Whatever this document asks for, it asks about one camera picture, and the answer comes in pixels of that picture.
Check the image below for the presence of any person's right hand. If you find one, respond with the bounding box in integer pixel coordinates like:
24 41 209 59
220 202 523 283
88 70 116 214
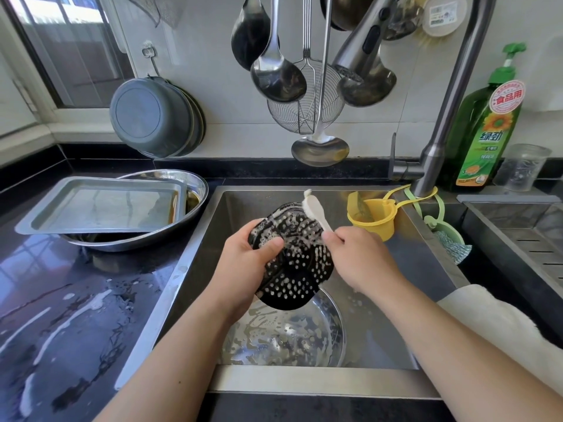
321 226 410 300

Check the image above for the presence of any person's left hand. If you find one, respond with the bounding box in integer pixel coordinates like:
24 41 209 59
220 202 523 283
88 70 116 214
202 219 287 324

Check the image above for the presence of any black round steamer rack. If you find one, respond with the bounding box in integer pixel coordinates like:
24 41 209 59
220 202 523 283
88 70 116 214
248 201 335 312

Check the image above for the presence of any white cleaning brush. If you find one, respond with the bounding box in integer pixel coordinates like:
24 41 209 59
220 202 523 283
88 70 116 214
303 189 335 234

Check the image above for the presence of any round steel pan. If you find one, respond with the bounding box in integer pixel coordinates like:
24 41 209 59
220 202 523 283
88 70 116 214
222 287 347 368

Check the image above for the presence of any person's left forearm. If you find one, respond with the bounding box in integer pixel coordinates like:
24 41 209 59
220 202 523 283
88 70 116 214
95 298 252 422

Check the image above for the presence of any person's right forearm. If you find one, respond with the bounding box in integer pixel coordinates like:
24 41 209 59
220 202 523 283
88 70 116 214
378 278 563 422

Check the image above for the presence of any yellow hanging sink cup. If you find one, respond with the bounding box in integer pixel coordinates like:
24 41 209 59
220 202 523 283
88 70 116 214
345 184 438 241

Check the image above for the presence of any stainless steel sink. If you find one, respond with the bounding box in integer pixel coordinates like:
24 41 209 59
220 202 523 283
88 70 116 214
113 184 472 401

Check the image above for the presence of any green hanging sponge holder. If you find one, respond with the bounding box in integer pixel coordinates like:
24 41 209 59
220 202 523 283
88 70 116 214
403 188 473 266

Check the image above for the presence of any round steel basin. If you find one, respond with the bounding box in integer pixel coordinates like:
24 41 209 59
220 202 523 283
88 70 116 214
63 168 211 253

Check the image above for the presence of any rectangular steel tray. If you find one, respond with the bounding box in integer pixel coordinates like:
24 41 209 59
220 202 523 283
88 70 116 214
15 175 188 236

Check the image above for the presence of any dark green hanging basin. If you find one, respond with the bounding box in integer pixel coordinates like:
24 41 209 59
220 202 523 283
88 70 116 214
183 86 207 155

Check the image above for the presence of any white dish rag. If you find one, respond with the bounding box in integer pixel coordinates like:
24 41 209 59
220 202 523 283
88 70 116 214
437 284 563 396

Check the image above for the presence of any green dish soap bottle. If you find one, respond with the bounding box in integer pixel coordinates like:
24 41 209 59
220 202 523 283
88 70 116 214
444 43 528 190

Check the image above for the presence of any grey hanging basin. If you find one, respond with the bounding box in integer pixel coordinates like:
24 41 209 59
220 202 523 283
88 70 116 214
110 77 196 160

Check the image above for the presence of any clear plastic cup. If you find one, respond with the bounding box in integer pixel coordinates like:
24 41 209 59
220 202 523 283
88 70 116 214
494 143 552 193

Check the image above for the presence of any steel soup ladle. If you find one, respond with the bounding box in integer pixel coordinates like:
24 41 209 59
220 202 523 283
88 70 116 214
250 0 308 104

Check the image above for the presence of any steel gooseneck faucet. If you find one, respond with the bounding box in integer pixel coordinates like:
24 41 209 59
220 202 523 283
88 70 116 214
331 0 498 199

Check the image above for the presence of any hanging steel ladles and skimmer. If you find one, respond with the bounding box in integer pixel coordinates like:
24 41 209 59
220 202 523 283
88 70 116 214
230 0 273 71

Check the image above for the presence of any white dish brush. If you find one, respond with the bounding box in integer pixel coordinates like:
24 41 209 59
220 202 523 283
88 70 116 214
420 0 470 39

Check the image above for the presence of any white hanging cloth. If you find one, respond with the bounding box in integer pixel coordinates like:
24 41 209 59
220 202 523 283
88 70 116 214
114 0 186 30

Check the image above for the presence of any yellow-handled steel ladle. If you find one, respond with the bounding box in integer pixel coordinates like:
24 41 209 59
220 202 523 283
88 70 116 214
291 0 351 168

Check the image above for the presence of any wire mesh skimmer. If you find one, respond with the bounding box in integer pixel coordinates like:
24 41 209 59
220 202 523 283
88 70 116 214
266 0 346 136

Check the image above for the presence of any steel wall hook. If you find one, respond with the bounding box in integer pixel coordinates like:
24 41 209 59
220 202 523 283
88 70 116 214
141 43 163 80

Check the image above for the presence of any orange-handled brass ladle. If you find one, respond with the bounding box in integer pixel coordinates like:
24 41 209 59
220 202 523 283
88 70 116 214
319 0 379 32

